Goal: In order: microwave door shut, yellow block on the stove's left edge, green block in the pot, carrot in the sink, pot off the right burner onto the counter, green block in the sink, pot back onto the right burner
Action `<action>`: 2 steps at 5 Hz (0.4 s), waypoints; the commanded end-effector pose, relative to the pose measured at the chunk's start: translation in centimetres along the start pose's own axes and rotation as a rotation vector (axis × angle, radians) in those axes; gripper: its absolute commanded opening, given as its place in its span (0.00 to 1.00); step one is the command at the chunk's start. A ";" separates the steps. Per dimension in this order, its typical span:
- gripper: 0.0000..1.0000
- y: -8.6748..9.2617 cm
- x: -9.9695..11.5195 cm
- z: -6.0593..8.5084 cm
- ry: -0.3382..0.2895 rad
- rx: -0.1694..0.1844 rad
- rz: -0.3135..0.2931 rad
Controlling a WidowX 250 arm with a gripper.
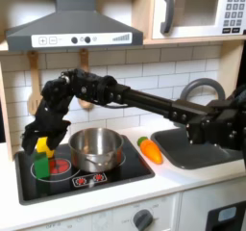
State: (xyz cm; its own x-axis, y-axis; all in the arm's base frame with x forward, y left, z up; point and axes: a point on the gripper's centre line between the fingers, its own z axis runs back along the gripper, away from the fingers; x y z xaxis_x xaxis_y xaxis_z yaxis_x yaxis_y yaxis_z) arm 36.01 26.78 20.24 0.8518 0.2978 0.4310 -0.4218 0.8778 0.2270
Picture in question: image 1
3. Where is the wooden kitchen frame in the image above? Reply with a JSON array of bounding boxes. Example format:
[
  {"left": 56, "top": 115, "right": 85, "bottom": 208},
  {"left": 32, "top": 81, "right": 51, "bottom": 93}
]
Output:
[{"left": 0, "top": 0, "right": 246, "bottom": 163}]

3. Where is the white toy microwave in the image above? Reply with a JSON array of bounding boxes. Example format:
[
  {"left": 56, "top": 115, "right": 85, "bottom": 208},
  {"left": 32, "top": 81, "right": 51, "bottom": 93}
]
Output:
[{"left": 151, "top": 0, "right": 246, "bottom": 40}]

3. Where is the grey microwave handle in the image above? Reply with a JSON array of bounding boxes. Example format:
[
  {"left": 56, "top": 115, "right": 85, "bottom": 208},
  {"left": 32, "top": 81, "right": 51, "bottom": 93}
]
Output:
[{"left": 160, "top": 0, "right": 176, "bottom": 36}]

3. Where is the orange toy carrot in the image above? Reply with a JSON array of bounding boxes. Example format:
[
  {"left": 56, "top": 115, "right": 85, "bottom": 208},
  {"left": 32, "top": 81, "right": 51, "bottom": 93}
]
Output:
[{"left": 136, "top": 136, "right": 164, "bottom": 166}]

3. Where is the grey toy sink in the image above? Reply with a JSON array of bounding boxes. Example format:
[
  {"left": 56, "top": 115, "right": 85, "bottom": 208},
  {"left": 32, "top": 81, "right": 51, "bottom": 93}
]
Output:
[{"left": 150, "top": 127, "right": 245, "bottom": 170}]

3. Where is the grey stove knob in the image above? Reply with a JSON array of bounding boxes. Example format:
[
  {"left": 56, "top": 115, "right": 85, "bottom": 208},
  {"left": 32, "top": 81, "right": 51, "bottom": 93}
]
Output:
[{"left": 132, "top": 209, "right": 155, "bottom": 231}]

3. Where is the grey extractor hood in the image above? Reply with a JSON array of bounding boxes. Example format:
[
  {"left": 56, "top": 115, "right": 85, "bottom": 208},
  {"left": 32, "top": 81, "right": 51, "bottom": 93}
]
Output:
[{"left": 5, "top": 0, "right": 144, "bottom": 53}]

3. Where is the yellow toy block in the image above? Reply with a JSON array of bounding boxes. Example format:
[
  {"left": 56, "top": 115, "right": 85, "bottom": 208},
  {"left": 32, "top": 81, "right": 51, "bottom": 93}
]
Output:
[{"left": 36, "top": 137, "right": 56, "bottom": 159}]

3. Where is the slotted wooden spatula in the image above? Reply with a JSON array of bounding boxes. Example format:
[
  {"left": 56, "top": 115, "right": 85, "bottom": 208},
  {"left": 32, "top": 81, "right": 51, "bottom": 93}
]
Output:
[{"left": 26, "top": 50, "right": 44, "bottom": 116}]

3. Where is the black oven door panel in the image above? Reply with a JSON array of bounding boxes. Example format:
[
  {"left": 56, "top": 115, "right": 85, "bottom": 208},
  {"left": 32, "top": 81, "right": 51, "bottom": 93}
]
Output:
[{"left": 205, "top": 200, "right": 246, "bottom": 231}]

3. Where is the green toy block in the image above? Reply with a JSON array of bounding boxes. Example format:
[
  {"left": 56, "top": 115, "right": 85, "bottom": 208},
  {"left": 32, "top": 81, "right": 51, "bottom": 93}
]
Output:
[{"left": 33, "top": 151, "right": 52, "bottom": 180}]

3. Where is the black toy stove hob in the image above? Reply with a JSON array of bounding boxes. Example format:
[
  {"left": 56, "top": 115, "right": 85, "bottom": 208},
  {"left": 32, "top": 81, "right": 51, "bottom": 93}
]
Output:
[{"left": 13, "top": 134, "right": 156, "bottom": 206}]

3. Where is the steel pot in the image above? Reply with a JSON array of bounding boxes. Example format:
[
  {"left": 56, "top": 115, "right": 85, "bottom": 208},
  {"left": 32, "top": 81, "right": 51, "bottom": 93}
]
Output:
[{"left": 67, "top": 127, "right": 125, "bottom": 174}]

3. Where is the wooden spoon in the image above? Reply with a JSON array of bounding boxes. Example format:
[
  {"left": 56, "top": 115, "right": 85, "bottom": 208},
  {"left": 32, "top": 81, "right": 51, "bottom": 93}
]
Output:
[{"left": 77, "top": 48, "right": 96, "bottom": 111}]

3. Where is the grey toy tap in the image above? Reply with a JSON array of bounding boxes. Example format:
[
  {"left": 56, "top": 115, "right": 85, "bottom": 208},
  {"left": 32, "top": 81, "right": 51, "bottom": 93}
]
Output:
[{"left": 179, "top": 77, "right": 227, "bottom": 108}]

